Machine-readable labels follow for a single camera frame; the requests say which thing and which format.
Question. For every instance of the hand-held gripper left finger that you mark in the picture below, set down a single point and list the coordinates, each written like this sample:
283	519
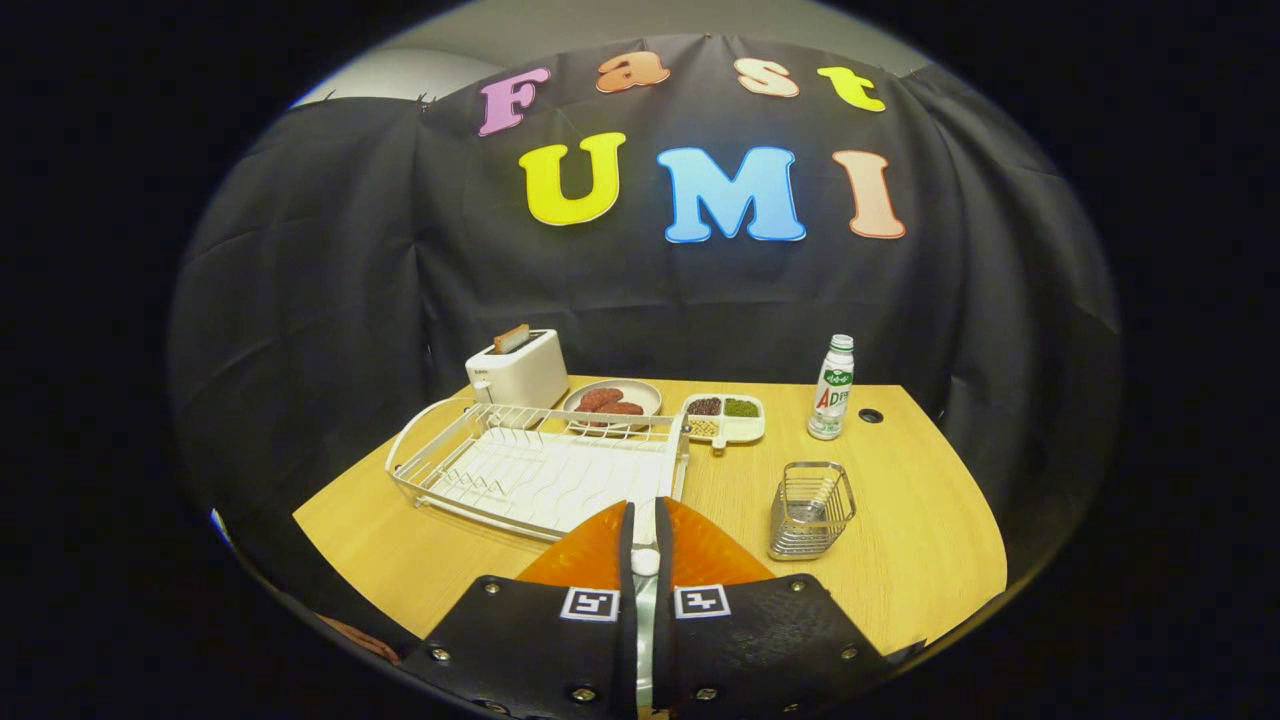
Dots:
530	640

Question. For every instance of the brown meat slice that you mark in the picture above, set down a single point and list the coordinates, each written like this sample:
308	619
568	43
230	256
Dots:
598	397
625	409

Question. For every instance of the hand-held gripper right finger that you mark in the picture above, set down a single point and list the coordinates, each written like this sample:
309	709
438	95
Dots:
760	640

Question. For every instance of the pile of dark red beans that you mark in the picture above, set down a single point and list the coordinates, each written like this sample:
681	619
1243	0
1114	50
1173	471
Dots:
704	406

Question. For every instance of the beige plate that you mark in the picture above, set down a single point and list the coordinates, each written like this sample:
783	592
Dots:
645	392

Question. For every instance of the white drain tray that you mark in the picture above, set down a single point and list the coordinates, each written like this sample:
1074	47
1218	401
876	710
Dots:
580	480

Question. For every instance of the white toaster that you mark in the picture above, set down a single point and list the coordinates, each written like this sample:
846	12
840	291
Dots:
520	375

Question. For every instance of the pile of yellow soybeans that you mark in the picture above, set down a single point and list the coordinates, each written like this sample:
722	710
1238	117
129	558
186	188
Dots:
702	428

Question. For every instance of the toast slice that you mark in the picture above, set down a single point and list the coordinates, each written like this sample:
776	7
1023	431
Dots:
512	338

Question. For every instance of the white drink bottle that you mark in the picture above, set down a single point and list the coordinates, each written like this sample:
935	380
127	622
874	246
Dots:
830	400

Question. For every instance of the black backdrop cloth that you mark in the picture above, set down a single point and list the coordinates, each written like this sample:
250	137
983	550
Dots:
350	300

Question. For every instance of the white divided tray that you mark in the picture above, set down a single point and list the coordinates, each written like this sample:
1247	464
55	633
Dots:
745	430

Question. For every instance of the pile of green beans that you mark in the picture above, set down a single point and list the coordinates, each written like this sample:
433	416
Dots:
741	407

